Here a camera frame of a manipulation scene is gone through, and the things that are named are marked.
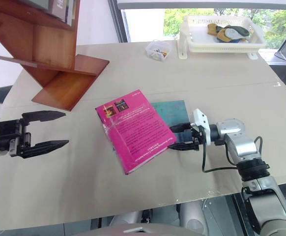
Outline tan glove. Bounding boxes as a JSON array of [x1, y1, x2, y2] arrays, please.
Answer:
[[216, 29, 235, 43]]

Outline grey white glove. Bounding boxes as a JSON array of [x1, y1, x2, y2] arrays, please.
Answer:
[[225, 27, 242, 40]]

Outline yellow glove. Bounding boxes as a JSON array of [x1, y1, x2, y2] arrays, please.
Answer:
[[206, 23, 223, 37]]

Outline small colourful items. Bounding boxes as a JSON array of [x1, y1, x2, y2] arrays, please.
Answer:
[[148, 47, 169, 60]]

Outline dark window frame post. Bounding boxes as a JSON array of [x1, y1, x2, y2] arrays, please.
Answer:
[[108, 0, 132, 44]]

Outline brown book with white lettering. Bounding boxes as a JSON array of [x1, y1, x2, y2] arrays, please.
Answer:
[[46, 0, 69, 23]]

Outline dark green glove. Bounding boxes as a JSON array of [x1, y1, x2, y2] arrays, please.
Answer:
[[227, 24, 251, 39]]

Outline pink book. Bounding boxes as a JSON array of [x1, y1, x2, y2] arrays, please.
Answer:
[[94, 88, 177, 176]]

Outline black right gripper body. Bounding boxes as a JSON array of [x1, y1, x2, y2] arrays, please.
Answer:
[[189, 122, 207, 150]]

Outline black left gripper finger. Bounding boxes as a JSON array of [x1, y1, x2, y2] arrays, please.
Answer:
[[19, 139, 70, 160], [21, 110, 67, 126]]

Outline dark thin book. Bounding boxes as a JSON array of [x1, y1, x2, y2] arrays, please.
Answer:
[[65, 0, 77, 27]]

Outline grey rounded shape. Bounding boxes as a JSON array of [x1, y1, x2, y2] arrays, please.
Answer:
[[108, 210, 144, 227], [179, 200, 208, 232]]

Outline small clear plastic container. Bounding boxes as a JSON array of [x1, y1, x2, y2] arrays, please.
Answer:
[[144, 39, 172, 63]]

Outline brown wooden bookshelf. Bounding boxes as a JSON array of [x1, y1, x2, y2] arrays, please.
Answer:
[[0, 0, 110, 112]]

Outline silver robot torso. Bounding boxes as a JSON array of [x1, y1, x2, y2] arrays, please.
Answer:
[[78, 222, 208, 236]]

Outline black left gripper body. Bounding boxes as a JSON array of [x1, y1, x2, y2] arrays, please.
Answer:
[[0, 118, 32, 158]]

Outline grey book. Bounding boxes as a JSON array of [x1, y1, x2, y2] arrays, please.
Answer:
[[30, 0, 51, 12]]

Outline white plastic basket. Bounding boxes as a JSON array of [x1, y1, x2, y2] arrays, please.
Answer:
[[177, 15, 267, 60]]

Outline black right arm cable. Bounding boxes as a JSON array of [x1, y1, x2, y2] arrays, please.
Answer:
[[201, 136, 264, 174]]

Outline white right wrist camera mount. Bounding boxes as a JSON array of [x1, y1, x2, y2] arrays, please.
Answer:
[[191, 108, 212, 146]]

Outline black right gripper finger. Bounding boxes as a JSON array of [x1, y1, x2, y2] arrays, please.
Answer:
[[168, 142, 200, 151], [169, 122, 193, 134]]

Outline teal book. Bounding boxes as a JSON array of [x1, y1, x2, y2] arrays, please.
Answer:
[[112, 99, 196, 152]]

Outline blue cloth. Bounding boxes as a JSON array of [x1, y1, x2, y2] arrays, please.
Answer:
[[217, 36, 241, 44]]

